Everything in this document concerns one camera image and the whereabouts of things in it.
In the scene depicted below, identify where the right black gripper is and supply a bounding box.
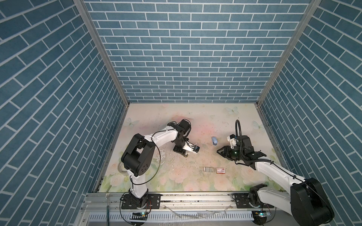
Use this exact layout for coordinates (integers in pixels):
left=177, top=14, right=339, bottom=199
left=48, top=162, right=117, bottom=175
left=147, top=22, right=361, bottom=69
left=216, top=144, right=245, bottom=161

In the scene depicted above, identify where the white slotted cable duct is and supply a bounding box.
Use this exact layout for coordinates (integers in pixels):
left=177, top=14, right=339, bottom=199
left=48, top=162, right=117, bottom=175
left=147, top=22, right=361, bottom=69
left=88, top=211, right=254, bottom=223

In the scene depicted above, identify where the beige stapler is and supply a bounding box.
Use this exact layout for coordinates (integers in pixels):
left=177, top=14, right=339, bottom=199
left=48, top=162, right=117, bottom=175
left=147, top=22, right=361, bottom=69
left=182, top=150, right=188, bottom=157

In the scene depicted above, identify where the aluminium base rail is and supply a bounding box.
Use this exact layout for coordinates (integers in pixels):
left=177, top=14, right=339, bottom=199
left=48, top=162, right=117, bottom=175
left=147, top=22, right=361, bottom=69
left=81, top=187, right=291, bottom=214

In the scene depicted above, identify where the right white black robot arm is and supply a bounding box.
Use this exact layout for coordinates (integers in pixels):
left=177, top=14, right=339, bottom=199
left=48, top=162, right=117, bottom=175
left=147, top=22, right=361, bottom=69
left=217, top=134, right=335, bottom=226

